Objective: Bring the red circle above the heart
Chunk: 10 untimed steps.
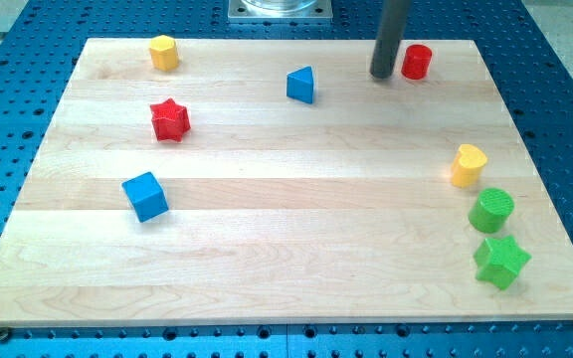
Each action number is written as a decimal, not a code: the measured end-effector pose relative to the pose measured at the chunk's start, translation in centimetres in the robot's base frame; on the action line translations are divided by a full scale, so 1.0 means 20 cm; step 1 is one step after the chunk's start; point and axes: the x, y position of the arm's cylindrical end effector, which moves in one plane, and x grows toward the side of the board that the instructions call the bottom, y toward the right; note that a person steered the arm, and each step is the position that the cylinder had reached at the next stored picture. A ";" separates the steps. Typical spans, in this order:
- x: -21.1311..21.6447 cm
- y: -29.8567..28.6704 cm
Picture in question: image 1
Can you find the red cylinder block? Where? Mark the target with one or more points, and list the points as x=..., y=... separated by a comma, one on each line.
x=416, y=62

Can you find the yellow heart block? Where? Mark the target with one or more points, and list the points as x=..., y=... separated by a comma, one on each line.
x=467, y=165

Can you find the wooden board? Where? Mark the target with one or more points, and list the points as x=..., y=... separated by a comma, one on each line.
x=280, y=211

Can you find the blue triangle block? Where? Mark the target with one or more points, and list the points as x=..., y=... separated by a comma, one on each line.
x=300, y=85

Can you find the red star block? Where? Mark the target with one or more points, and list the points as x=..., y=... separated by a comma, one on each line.
x=170, y=120

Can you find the blue cube block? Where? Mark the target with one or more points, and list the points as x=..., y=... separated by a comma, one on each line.
x=146, y=196

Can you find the yellow hexagon block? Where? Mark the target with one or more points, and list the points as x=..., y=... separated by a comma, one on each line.
x=163, y=53

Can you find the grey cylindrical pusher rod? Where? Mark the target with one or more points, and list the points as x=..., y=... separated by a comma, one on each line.
x=393, y=20

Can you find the green cylinder block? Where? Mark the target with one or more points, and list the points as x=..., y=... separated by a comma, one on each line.
x=491, y=210

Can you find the green star block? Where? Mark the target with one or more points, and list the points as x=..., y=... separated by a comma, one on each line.
x=500, y=261

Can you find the blue perforated table plate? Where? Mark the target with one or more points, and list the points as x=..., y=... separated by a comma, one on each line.
x=527, y=47

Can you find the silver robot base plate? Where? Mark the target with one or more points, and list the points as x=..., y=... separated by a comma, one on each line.
x=248, y=11

